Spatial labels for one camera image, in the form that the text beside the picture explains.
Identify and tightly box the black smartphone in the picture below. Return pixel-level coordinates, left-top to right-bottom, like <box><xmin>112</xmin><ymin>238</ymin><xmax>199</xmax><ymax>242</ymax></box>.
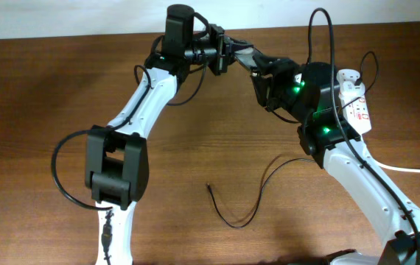
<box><xmin>234</xmin><ymin>47</ymin><xmax>262</xmax><ymax>71</ymax></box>

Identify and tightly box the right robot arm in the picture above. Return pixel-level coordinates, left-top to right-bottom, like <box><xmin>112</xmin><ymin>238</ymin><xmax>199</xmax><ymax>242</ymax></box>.
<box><xmin>250</xmin><ymin>54</ymin><xmax>420</xmax><ymax>264</ymax></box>

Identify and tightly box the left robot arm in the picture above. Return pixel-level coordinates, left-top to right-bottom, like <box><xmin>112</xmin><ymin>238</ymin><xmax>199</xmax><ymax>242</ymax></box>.
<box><xmin>85</xmin><ymin>4</ymin><xmax>253</xmax><ymax>264</ymax></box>

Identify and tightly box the white USB charger plug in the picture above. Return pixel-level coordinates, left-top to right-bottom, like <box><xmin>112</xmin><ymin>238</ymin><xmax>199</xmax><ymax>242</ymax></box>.
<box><xmin>339</xmin><ymin>81</ymin><xmax>365</xmax><ymax>99</ymax></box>

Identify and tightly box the white power strip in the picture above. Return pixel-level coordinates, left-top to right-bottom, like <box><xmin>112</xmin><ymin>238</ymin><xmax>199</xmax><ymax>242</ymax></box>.
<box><xmin>335</xmin><ymin>68</ymin><xmax>373</xmax><ymax>135</ymax></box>

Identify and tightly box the thin black charging cable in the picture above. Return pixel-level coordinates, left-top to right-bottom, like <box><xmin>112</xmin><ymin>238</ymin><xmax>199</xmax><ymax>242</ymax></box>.
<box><xmin>206</xmin><ymin>50</ymin><xmax>379</xmax><ymax>230</ymax></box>

